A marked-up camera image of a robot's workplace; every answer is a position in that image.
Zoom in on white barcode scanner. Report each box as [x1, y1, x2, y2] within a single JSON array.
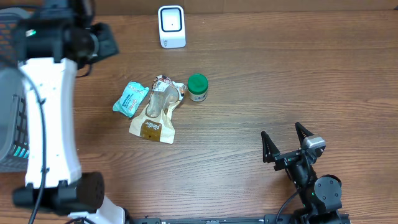
[[158, 5, 187, 49]]

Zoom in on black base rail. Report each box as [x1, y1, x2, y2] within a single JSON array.
[[130, 214, 351, 224]]

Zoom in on grey plastic basket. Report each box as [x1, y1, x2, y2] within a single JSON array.
[[1, 6, 29, 172]]

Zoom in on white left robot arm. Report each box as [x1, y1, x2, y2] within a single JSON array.
[[12, 0, 129, 223]]

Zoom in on beige brown snack pouch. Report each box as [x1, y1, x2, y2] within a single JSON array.
[[129, 75, 187, 144]]

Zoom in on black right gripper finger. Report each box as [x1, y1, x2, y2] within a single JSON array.
[[295, 122, 314, 144], [261, 131, 280, 163]]

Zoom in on green lid jar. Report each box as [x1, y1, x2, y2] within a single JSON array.
[[187, 73, 208, 102]]

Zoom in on teal tissue pack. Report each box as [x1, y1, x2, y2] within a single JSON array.
[[113, 82, 149, 118]]

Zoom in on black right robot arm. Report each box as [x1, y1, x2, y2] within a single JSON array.
[[261, 122, 350, 223]]

